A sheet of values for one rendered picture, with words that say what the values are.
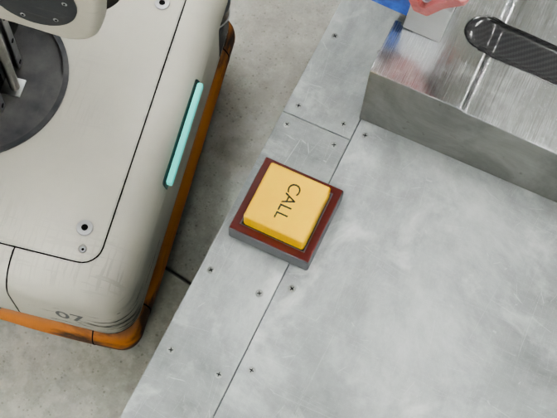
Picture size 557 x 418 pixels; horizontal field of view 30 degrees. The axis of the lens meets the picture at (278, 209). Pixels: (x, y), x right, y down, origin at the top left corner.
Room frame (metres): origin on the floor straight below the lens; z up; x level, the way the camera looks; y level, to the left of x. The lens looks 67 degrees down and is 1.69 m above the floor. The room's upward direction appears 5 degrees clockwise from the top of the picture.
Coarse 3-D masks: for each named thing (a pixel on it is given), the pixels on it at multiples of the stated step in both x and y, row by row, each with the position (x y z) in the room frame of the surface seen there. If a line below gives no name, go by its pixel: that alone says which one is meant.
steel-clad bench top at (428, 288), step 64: (320, 64) 0.54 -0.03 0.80; (320, 128) 0.47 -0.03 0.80; (384, 192) 0.41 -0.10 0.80; (448, 192) 0.41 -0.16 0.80; (512, 192) 0.42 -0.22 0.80; (256, 256) 0.33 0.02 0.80; (320, 256) 0.34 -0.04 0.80; (384, 256) 0.34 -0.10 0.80; (448, 256) 0.35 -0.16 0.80; (512, 256) 0.35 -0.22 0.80; (192, 320) 0.26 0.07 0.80; (256, 320) 0.27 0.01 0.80; (320, 320) 0.28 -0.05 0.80; (384, 320) 0.28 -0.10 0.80; (448, 320) 0.29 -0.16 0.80; (512, 320) 0.29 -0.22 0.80; (192, 384) 0.21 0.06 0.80; (256, 384) 0.21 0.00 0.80; (320, 384) 0.22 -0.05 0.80; (384, 384) 0.22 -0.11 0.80; (448, 384) 0.23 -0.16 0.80; (512, 384) 0.23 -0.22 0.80
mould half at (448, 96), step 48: (480, 0) 0.57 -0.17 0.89; (528, 0) 0.58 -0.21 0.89; (384, 48) 0.51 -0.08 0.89; (432, 48) 0.51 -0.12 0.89; (384, 96) 0.48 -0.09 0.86; (432, 96) 0.46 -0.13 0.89; (480, 96) 0.47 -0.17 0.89; (528, 96) 0.47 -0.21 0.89; (432, 144) 0.46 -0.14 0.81; (480, 144) 0.44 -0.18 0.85; (528, 144) 0.43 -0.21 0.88
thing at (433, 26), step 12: (372, 0) 0.54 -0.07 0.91; (384, 0) 0.54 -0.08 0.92; (396, 0) 0.54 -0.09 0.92; (408, 0) 0.53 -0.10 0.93; (408, 12) 0.53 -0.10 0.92; (444, 12) 0.52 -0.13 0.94; (408, 24) 0.53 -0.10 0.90; (420, 24) 0.52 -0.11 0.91; (432, 24) 0.52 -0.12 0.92; (444, 24) 0.52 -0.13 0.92; (432, 36) 0.52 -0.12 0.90
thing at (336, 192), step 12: (264, 168) 0.41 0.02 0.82; (288, 168) 0.41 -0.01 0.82; (252, 192) 0.38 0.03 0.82; (336, 192) 0.39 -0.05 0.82; (336, 204) 0.38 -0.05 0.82; (240, 216) 0.36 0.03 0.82; (324, 216) 0.37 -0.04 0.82; (240, 228) 0.35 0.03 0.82; (324, 228) 0.36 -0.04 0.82; (264, 240) 0.34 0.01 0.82; (312, 240) 0.34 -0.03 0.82; (288, 252) 0.33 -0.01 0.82; (300, 252) 0.33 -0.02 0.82; (312, 252) 0.33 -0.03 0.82
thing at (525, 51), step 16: (480, 32) 0.54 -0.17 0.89; (496, 32) 0.54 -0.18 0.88; (512, 32) 0.54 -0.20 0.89; (480, 48) 0.52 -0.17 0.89; (496, 48) 0.52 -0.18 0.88; (512, 48) 0.52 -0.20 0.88; (528, 48) 0.53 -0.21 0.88; (544, 48) 0.53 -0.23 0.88; (512, 64) 0.50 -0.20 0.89; (528, 64) 0.51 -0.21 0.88; (544, 64) 0.51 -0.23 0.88
